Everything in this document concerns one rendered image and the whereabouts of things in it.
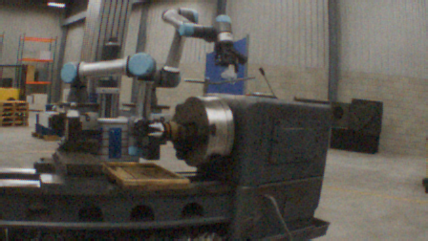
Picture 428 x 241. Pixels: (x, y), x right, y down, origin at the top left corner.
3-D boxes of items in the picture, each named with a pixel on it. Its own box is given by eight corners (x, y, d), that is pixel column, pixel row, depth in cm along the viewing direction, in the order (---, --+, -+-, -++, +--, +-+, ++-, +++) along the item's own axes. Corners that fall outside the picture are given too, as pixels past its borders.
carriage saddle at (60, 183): (85, 166, 175) (85, 155, 174) (110, 193, 135) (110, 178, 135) (33, 164, 159) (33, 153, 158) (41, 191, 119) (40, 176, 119)
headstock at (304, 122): (276, 162, 240) (282, 98, 238) (329, 175, 200) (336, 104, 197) (191, 166, 209) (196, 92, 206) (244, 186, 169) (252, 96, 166)
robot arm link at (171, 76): (151, 83, 246) (174, 4, 224) (172, 84, 254) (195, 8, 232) (157, 91, 237) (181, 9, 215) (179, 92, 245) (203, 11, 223)
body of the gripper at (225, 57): (214, 67, 184) (212, 44, 186) (229, 69, 188) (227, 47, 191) (224, 61, 177) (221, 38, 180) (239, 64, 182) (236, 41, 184)
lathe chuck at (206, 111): (188, 156, 198) (196, 92, 193) (222, 175, 172) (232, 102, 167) (172, 156, 193) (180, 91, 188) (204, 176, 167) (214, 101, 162)
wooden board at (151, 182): (155, 170, 189) (155, 162, 189) (189, 188, 159) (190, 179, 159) (100, 169, 174) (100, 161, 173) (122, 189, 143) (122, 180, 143)
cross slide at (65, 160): (81, 155, 173) (81, 145, 173) (103, 176, 137) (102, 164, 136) (53, 154, 164) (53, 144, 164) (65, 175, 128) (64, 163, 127)
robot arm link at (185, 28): (158, 3, 219) (187, 20, 181) (174, 5, 224) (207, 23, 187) (152, 19, 223) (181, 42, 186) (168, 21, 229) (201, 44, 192)
